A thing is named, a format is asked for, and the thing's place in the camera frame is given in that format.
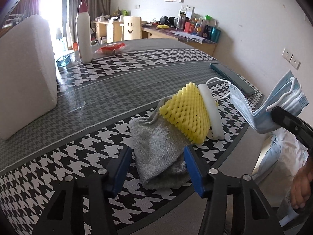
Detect papers on desk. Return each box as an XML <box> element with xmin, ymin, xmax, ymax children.
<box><xmin>171</xmin><ymin>31</ymin><xmax>204</xmax><ymax>44</ymax></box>

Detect wooden desk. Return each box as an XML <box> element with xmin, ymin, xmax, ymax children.
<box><xmin>91</xmin><ymin>21</ymin><xmax>122</xmax><ymax>44</ymax></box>
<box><xmin>142</xmin><ymin>26</ymin><xmax>217</xmax><ymax>56</ymax></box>

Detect yellow object on desk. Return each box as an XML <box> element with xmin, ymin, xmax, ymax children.
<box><xmin>157</xmin><ymin>24</ymin><xmax>170</xmax><ymax>29</ymax></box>

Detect white red pump bottle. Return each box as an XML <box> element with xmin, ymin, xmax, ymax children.
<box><xmin>75</xmin><ymin>0</ymin><xmax>93</xmax><ymax>63</ymax></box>

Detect person's hand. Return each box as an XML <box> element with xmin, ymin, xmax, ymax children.
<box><xmin>291</xmin><ymin>156</ymin><xmax>312</xmax><ymax>209</ymax></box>

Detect balcony glass door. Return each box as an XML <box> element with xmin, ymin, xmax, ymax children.
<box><xmin>39</xmin><ymin>0</ymin><xmax>71</xmax><ymax>52</ymax></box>

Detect near wooden desk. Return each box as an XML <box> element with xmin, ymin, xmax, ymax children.
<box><xmin>142</xmin><ymin>26</ymin><xmax>217</xmax><ymax>56</ymax></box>

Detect grey cloth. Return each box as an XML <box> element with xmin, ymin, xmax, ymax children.
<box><xmin>129</xmin><ymin>97</ymin><xmax>190</xmax><ymax>189</ymax></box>

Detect white foam sheet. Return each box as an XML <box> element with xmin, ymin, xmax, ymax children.
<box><xmin>198</xmin><ymin>84</ymin><xmax>225</xmax><ymax>139</ymax></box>

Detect dark flat remote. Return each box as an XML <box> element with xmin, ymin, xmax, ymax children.
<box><xmin>210</xmin><ymin>63</ymin><xmax>255</xmax><ymax>97</ymax></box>

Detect blue face mask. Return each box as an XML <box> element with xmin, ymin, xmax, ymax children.
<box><xmin>205</xmin><ymin>70</ymin><xmax>309</xmax><ymax>134</ymax></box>

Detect white styrofoam box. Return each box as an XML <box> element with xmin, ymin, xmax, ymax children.
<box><xmin>1</xmin><ymin>15</ymin><xmax>57</xmax><ymax>139</ymax></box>

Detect wooden smiley face chair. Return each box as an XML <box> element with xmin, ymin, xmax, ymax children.
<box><xmin>120</xmin><ymin>16</ymin><xmax>142</xmax><ymax>41</ymax></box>

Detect far wooden desk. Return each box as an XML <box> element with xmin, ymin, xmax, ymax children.
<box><xmin>91</xmin><ymin>21</ymin><xmax>122</xmax><ymax>44</ymax></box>

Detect red snack packet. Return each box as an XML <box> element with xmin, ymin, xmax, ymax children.
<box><xmin>94</xmin><ymin>42</ymin><xmax>127</xmax><ymax>55</ymax></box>

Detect yellow foam net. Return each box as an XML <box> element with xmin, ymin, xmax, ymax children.
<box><xmin>159</xmin><ymin>82</ymin><xmax>212</xmax><ymax>144</ymax></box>

